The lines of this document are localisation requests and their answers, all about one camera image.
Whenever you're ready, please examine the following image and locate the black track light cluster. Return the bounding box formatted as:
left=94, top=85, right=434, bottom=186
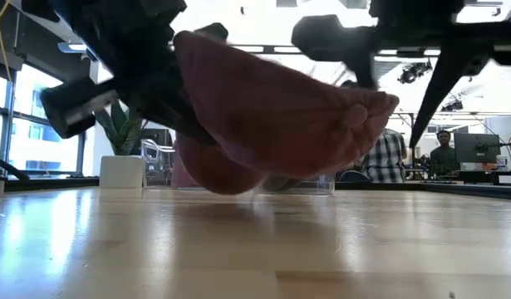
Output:
left=398, top=61, right=434, bottom=86
left=440, top=99, right=464, bottom=112

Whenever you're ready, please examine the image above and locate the yellow cable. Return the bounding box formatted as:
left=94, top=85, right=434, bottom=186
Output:
left=0, top=0, right=13, bottom=84

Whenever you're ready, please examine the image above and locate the black computer monitor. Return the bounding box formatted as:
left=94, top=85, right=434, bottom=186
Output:
left=453, top=132, right=504, bottom=171

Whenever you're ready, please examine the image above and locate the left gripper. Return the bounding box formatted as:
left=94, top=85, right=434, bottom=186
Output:
left=51, top=0, right=230, bottom=145

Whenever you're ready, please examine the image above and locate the clear plastic bin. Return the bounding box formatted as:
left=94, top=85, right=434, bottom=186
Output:
left=254, top=172, right=336, bottom=196
left=140, top=139, right=181, bottom=190

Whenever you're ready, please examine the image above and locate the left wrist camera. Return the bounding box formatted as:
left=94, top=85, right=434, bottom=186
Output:
left=39, top=76, right=117, bottom=140

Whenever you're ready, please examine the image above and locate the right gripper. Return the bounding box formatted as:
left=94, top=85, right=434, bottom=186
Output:
left=291, top=0, right=511, bottom=150

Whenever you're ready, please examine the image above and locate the long white light fixture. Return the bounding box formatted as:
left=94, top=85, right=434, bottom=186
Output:
left=57, top=41, right=89, bottom=54

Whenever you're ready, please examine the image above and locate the snake plant in white pot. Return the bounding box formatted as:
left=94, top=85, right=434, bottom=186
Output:
left=92, top=99, right=150, bottom=189

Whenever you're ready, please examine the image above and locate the person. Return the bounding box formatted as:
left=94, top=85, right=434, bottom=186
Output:
left=429, top=130, right=459, bottom=178
left=361, top=128, right=408, bottom=184

